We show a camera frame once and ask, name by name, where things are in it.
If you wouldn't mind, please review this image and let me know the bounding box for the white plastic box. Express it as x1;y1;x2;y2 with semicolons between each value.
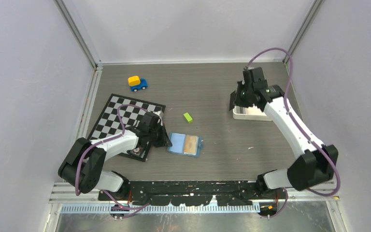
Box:
232;106;272;121

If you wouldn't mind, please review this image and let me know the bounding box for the blue card holder wallet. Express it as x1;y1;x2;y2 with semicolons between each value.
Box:
167;133;203;157

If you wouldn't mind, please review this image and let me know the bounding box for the gold credit card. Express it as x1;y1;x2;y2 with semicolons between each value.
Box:
184;135;199;155

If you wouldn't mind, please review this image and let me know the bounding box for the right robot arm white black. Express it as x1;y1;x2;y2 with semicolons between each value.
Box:
229;67;339;199

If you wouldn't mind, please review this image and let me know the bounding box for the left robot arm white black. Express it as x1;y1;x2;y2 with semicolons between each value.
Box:
58;111;172;200

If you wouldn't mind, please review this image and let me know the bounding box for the small compass in black case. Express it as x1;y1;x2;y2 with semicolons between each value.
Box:
130;147;143;158

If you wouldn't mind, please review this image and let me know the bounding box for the green block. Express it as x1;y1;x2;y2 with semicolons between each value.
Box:
183;113;193;123

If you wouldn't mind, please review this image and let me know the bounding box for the black white chessboard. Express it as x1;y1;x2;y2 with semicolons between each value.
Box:
88;94;165;162

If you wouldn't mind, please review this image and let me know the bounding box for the blue yellow toy car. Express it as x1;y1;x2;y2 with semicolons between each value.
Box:
128;75;148;92

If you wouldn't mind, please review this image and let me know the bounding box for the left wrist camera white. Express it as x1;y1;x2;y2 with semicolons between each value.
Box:
154;111;164;125

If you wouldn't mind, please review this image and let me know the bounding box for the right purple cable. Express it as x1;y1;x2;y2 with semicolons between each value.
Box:
243;47;342;219

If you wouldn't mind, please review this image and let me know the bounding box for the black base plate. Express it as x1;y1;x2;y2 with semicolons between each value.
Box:
98;180;286;206

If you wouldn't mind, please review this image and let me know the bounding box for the aluminium frame rail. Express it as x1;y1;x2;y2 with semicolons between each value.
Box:
49;180;340;215

